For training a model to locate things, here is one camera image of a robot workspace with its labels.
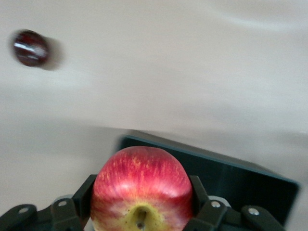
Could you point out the black plastic box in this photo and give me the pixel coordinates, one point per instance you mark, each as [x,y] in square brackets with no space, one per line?
[240,178]

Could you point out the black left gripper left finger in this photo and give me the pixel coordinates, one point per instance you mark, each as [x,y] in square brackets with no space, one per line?
[62,214]

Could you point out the red yellow apple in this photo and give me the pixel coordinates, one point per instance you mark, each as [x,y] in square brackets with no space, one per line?
[142,183]

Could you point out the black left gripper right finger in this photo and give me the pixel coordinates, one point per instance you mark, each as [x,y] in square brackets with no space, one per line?
[216,216]

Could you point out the dark purple plum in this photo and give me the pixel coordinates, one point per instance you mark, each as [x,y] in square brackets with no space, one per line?
[31,48]

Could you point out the table cover mat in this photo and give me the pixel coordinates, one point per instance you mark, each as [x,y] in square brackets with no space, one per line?
[154,72]

